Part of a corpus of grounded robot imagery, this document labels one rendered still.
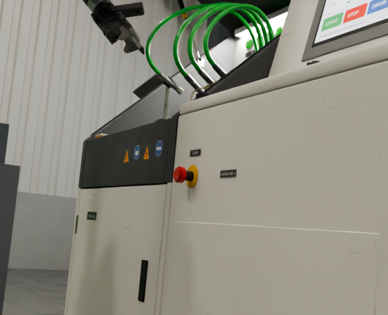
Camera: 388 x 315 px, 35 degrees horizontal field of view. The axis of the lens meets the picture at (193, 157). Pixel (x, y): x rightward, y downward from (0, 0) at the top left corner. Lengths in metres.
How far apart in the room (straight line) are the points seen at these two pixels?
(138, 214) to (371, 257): 0.83
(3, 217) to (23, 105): 7.07
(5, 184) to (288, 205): 0.74
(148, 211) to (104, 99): 7.48
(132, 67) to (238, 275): 8.25
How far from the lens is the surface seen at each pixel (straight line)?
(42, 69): 8.70
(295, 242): 1.03
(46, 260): 8.59
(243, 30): 2.29
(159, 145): 1.52
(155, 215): 1.50
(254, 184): 1.14
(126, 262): 1.64
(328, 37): 1.47
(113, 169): 1.80
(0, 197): 1.52
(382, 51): 0.94
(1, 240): 1.52
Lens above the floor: 0.68
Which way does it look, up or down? 7 degrees up
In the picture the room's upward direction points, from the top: 5 degrees clockwise
